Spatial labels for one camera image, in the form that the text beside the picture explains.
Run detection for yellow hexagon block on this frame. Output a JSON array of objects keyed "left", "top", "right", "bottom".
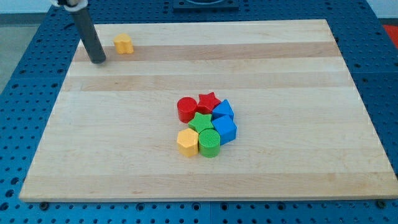
[{"left": 177, "top": 128, "right": 198, "bottom": 157}]

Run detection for red object at edge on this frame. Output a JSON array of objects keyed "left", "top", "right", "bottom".
[{"left": 383, "top": 25, "right": 398, "bottom": 48}]

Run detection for red star block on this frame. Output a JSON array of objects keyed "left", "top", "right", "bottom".
[{"left": 198, "top": 92, "right": 221, "bottom": 114}]

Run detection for green star block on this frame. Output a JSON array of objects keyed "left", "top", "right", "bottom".
[{"left": 188, "top": 112, "right": 214, "bottom": 134}]

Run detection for blue triangle block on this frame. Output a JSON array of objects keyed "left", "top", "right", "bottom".
[{"left": 212, "top": 100, "right": 234, "bottom": 120}]

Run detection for blue cube block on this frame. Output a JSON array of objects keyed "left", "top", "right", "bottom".
[{"left": 212, "top": 115, "right": 237, "bottom": 145}]

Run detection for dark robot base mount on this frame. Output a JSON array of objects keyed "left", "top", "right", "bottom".
[{"left": 172, "top": 0, "right": 239, "bottom": 12}]

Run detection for yellow heart block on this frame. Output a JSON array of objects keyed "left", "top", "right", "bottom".
[{"left": 113, "top": 33, "right": 134, "bottom": 54}]

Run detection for blue perforated table plate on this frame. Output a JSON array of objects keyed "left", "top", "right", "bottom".
[{"left": 1, "top": 0, "right": 397, "bottom": 223}]

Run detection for green cylinder block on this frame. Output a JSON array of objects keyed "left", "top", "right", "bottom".
[{"left": 198, "top": 129, "right": 221, "bottom": 158}]

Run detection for red cylinder block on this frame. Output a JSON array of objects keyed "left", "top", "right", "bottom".
[{"left": 177, "top": 96, "right": 198, "bottom": 123}]

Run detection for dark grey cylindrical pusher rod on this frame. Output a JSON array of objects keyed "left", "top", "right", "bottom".
[{"left": 71, "top": 7, "right": 106, "bottom": 64}]

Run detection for white rod mount collar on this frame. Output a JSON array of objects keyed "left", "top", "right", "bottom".
[{"left": 51, "top": 0, "right": 88, "bottom": 12}]

